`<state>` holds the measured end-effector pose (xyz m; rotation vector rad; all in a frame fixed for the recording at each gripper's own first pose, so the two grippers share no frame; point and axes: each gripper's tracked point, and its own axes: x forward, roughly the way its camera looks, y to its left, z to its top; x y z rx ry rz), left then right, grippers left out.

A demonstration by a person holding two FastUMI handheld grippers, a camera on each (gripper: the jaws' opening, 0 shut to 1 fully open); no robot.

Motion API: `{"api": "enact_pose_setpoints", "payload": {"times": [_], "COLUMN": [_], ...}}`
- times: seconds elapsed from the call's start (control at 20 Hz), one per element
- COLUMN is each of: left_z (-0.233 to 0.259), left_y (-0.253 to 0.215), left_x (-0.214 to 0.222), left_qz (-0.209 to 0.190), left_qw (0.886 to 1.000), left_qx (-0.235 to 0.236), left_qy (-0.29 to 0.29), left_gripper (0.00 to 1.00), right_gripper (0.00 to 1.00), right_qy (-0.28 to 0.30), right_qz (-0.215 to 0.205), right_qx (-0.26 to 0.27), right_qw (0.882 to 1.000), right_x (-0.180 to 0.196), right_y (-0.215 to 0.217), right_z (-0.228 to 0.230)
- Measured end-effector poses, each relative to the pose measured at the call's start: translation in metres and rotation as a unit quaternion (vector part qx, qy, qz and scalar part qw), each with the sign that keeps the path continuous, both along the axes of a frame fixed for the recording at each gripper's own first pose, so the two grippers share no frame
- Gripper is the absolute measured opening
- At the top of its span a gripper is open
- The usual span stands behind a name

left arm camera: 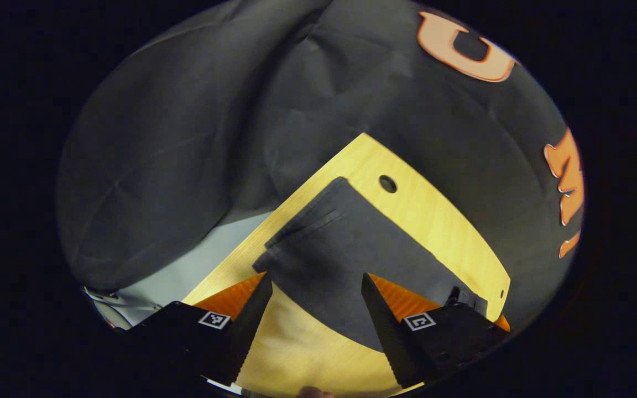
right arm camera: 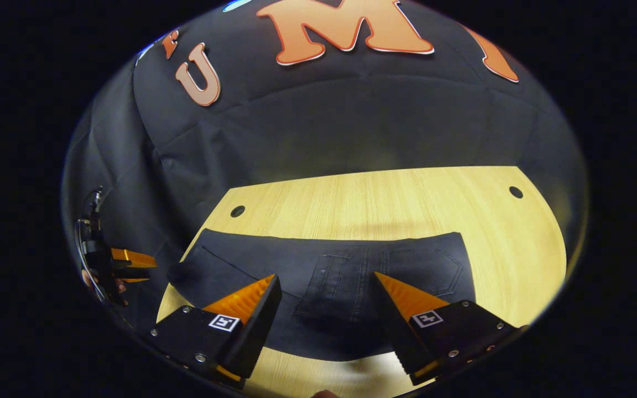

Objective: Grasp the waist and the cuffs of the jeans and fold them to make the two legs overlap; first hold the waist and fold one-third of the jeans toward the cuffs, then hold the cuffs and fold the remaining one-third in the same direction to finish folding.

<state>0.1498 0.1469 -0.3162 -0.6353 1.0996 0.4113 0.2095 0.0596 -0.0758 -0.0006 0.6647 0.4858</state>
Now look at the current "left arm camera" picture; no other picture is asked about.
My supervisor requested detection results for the black backdrop cloth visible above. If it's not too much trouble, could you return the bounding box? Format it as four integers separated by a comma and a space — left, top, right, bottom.
56, 0, 586, 332

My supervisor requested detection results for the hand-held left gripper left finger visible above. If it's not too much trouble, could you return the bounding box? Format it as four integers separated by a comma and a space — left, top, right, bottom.
128, 272, 274, 386

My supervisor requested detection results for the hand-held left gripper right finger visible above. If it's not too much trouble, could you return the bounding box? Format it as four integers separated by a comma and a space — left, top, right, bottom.
361, 273, 499, 389

